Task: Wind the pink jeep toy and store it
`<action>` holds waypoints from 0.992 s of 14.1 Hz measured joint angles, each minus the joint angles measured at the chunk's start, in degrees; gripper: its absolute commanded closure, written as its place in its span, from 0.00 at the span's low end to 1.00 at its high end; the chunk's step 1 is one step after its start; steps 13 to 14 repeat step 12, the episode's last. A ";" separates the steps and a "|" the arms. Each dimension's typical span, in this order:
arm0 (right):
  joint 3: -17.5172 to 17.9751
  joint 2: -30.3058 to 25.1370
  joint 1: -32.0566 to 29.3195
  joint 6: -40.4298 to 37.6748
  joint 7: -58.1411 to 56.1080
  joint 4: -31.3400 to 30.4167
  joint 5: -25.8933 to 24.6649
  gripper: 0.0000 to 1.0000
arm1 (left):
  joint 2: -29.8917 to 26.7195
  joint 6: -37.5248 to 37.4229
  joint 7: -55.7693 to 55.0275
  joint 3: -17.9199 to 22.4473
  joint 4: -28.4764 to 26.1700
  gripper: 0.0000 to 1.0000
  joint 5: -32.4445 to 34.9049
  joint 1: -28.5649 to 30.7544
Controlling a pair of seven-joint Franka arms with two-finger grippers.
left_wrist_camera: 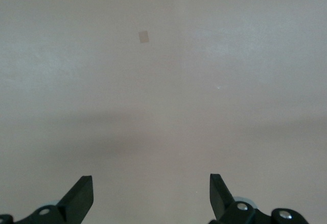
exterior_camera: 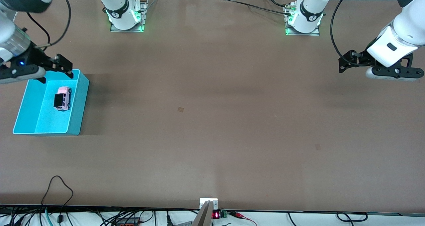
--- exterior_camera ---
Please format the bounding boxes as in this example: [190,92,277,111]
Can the cyan plastic bin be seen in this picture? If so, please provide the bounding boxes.
[13,69,90,136]

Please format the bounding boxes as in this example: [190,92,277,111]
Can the pink jeep toy black roof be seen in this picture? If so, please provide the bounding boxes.
[53,86,72,111]

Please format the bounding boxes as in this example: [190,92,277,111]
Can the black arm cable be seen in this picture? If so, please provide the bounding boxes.
[27,0,71,49]
[330,0,369,67]

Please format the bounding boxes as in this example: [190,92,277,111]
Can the black coiled cable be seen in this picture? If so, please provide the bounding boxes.
[336,212,368,223]

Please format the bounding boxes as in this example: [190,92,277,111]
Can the grey metal camera bar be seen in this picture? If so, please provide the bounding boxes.
[192,201,213,226]

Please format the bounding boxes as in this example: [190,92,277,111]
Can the black orange power strip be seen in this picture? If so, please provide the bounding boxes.
[113,216,141,226]

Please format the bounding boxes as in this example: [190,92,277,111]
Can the thin black looped cable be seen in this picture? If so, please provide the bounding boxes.
[41,175,74,224]

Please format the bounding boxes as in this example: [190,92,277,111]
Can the long black table cable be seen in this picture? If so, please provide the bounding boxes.
[229,0,293,16]

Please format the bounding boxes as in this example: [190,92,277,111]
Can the short black table cable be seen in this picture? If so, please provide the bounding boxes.
[262,0,289,8]

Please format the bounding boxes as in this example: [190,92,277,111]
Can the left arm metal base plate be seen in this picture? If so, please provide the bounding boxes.
[285,3,320,36]

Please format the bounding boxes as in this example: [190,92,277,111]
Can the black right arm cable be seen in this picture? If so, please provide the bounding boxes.
[27,0,71,49]

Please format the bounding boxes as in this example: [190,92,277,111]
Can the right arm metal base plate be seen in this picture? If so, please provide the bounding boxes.
[110,0,149,33]

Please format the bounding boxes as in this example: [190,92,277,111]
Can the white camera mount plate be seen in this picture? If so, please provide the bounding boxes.
[200,198,218,210]

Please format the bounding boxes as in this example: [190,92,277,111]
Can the red clip leads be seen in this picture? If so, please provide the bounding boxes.
[228,211,258,226]

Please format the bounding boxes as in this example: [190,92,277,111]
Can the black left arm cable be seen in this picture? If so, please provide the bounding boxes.
[330,0,369,67]

